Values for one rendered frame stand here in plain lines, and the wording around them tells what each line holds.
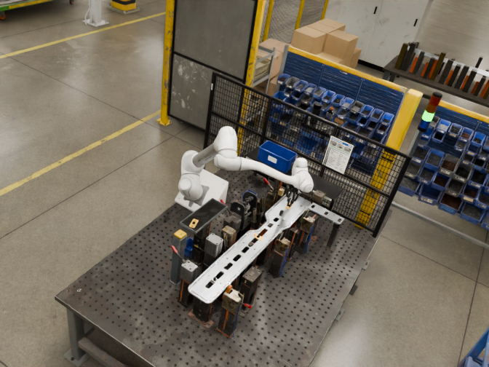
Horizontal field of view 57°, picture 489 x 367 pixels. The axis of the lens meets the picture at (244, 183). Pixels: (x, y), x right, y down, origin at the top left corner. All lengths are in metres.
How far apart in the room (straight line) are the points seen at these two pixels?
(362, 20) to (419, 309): 6.48
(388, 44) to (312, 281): 6.91
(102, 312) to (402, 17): 7.94
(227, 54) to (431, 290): 3.37
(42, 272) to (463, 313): 3.92
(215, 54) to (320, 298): 3.25
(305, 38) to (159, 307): 5.34
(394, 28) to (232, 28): 4.93
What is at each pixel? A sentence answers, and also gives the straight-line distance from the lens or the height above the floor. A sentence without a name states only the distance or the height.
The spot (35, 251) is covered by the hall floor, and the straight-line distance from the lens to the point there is 4.61.
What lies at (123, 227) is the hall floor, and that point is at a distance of 4.75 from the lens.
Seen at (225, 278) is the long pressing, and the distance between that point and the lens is 3.00.
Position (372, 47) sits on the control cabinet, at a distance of 9.87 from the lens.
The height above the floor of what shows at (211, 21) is 1.59.
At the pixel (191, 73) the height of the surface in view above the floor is 0.88.
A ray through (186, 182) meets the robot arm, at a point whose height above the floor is 1.03.
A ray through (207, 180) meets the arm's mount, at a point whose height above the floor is 0.92.
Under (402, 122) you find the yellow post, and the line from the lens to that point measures 3.64.
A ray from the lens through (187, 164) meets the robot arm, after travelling 3.71.
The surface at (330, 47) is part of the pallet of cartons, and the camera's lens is 7.80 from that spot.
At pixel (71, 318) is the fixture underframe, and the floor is 0.49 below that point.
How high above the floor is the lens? 3.24
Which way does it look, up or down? 36 degrees down
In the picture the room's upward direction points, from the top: 11 degrees clockwise
